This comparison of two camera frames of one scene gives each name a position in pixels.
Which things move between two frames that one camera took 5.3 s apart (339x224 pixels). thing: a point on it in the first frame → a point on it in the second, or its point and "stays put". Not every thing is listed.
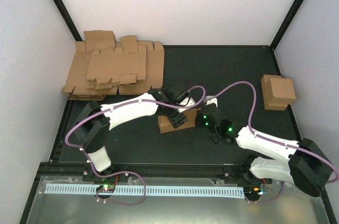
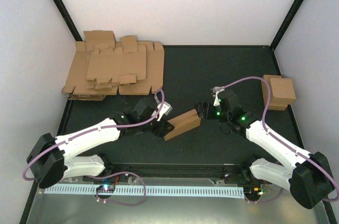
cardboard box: (283, 91) stays put
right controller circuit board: (252, 191) stays put
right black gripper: (199, 123) → (208, 115)
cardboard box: (267, 93) stays put
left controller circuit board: (106, 188) stays put
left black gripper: (177, 121) → (161, 131)
